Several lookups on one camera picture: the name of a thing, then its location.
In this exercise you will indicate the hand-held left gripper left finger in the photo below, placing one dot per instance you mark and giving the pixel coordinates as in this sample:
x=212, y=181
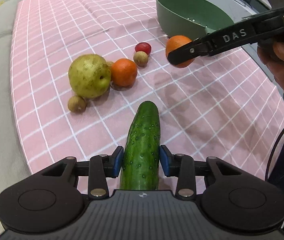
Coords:
x=117, y=162

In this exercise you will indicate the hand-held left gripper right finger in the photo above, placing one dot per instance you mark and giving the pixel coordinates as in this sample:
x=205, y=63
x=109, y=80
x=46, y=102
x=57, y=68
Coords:
x=164, y=161

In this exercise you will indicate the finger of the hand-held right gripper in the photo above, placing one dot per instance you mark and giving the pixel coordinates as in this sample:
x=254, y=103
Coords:
x=184, y=53

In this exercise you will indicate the orange mandarin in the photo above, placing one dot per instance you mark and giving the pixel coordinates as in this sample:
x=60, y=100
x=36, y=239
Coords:
x=175, y=43
x=124, y=72

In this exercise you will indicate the green cucumber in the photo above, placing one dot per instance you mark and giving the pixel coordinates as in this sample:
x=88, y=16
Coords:
x=143, y=145

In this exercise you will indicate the green colander bowl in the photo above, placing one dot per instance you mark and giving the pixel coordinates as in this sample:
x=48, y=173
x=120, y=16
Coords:
x=189, y=12

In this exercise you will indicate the red cherry tomato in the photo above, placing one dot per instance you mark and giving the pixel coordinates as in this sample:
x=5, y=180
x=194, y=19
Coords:
x=143, y=47

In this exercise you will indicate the brown longan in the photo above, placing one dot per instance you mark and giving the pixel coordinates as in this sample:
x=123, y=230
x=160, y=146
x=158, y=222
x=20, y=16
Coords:
x=76, y=103
x=141, y=58

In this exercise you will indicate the yellow-green pear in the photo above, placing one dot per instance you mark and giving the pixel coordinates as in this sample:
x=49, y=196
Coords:
x=89, y=76

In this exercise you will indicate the person's right hand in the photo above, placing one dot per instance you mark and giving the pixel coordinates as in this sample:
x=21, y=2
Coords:
x=280, y=72

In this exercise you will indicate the white tv cabinet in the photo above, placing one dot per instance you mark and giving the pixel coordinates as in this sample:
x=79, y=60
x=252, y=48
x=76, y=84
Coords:
x=239, y=5

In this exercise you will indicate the pink checked tablecloth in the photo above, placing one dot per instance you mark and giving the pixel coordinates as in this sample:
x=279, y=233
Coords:
x=207, y=110

